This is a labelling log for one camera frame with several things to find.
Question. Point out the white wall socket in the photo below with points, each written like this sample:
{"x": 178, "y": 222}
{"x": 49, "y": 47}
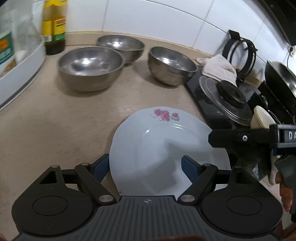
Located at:
{"x": 293, "y": 50}

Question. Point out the green label jar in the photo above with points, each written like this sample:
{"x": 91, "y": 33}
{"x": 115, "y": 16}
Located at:
{"x": 5, "y": 53}

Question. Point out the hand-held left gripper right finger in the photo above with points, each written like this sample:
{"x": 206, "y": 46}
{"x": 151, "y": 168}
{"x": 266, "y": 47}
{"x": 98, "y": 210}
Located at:
{"x": 187, "y": 167}

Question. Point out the white dish cloth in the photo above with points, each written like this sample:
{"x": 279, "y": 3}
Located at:
{"x": 217, "y": 67}

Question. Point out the large steel bowl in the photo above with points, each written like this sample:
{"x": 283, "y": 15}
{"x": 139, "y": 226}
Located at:
{"x": 90, "y": 67}

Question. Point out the white floral plate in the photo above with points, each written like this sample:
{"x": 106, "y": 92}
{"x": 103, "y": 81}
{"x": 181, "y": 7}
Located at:
{"x": 150, "y": 139}

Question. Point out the yellow label sauce bottle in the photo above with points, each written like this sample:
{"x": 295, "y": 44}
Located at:
{"x": 56, "y": 34}

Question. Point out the clear glass bottle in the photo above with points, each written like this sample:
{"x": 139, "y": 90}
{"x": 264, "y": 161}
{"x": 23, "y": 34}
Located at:
{"x": 25, "y": 37}

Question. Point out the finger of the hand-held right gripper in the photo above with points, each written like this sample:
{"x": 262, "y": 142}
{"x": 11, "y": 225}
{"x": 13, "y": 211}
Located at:
{"x": 240, "y": 138}

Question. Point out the person's right hand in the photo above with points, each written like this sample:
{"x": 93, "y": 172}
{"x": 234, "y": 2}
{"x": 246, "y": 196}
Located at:
{"x": 284, "y": 194}

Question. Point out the black glass cooktop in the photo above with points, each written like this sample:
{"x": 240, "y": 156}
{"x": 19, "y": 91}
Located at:
{"x": 203, "y": 106}

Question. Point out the cream ceramic spoon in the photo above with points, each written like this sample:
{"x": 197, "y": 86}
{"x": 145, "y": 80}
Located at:
{"x": 261, "y": 118}

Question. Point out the black wok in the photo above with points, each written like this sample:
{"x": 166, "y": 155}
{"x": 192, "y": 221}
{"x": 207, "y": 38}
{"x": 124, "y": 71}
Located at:
{"x": 284, "y": 76}

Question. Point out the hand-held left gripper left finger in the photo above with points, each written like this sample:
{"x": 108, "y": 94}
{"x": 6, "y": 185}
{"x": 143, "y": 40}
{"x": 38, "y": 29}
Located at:
{"x": 103, "y": 167}

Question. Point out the white rotating condiment rack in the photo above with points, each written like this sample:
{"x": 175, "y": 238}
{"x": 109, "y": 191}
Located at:
{"x": 20, "y": 76}

